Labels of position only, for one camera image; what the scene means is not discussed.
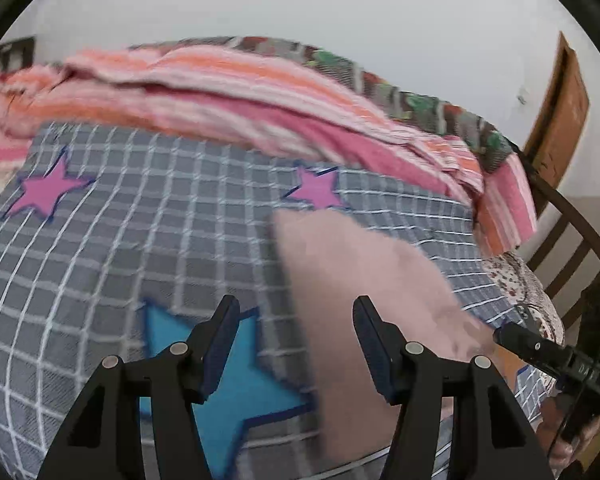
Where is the person's right hand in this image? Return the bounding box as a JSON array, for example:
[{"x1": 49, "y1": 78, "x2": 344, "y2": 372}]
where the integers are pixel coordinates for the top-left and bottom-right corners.
[{"x1": 539, "y1": 394, "x2": 587, "y2": 472}]

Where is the grey checked star blanket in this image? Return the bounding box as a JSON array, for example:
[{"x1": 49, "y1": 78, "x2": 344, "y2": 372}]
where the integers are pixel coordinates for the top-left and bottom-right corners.
[{"x1": 0, "y1": 120, "x2": 562, "y2": 480}]

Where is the floral bed sheet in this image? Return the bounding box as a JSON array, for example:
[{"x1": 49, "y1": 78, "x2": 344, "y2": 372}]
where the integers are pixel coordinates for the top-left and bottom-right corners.
[{"x1": 0, "y1": 160, "x2": 567, "y2": 347}]

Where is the pink orange striped quilt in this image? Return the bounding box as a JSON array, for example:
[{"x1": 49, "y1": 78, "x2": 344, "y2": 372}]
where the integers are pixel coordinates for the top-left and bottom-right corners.
[{"x1": 0, "y1": 45, "x2": 539, "y2": 257}]

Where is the pink knitted sweater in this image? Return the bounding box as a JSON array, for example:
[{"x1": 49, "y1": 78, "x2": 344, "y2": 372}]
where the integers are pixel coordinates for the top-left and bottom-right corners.
[{"x1": 272, "y1": 208, "x2": 502, "y2": 464}]

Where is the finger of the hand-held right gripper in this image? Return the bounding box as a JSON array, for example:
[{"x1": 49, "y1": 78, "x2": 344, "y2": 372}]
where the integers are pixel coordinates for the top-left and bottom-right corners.
[{"x1": 493, "y1": 320, "x2": 572, "y2": 377}]

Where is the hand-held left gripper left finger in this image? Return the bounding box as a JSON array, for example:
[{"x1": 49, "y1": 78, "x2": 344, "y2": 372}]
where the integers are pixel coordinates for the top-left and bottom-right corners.
[{"x1": 37, "y1": 294, "x2": 241, "y2": 480}]

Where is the brown wooden door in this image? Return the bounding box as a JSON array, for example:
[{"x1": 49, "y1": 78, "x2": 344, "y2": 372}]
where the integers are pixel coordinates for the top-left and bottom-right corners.
[{"x1": 522, "y1": 30, "x2": 592, "y2": 192}]

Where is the dark floral patchwork quilt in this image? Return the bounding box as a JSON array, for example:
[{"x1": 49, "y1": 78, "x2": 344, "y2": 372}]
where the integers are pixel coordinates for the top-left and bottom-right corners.
[{"x1": 129, "y1": 35, "x2": 517, "y2": 172}]

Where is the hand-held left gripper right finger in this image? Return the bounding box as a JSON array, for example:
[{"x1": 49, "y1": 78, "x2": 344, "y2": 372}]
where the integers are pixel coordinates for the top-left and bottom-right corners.
[{"x1": 353, "y1": 295, "x2": 556, "y2": 480}]

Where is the dark wooden footboard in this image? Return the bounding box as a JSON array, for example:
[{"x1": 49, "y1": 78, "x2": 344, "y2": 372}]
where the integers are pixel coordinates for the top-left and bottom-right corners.
[{"x1": 517, "y1": 144, "x2": 600, "y2": 332}]

